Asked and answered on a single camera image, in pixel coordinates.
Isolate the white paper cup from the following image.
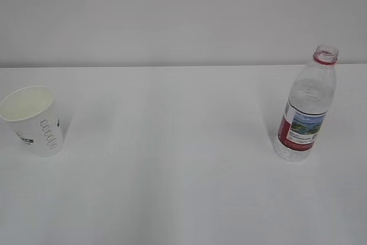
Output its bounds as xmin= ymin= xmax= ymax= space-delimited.
xmin=1 ymin=85 xmax=64 ymax=157

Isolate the clear plastic water bottle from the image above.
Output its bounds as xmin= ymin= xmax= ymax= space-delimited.
xmin=274 ymin=44 xmax=339 ymax=162

